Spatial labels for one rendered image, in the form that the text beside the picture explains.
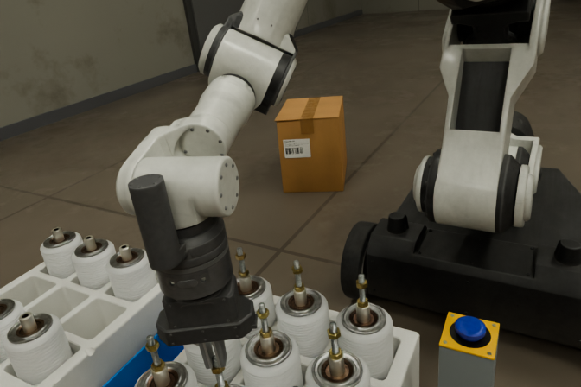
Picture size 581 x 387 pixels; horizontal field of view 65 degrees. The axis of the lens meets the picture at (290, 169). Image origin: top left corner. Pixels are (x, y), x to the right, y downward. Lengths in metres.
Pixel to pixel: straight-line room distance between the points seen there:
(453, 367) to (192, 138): 0.47
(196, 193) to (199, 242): 0.06
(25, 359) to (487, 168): 0.87
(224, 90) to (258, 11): 0.14
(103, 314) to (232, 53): 0.72
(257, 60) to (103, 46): 3.30
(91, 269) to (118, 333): 0.19
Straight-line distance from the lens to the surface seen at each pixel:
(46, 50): 3.66
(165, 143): 0.57
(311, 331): 0.85
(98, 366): 1.04
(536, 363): 1.16
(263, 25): 0.70
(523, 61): 0.91
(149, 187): 0.45
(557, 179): 1.54
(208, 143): 0.57
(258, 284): 0.92
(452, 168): 0.86
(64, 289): 1.24
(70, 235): 1.28
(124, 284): 1.09
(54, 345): 0.99
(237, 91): 0.63
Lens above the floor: 0.80
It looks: 23 degrees down
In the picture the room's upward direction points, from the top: 7 degrees counter-clockwise
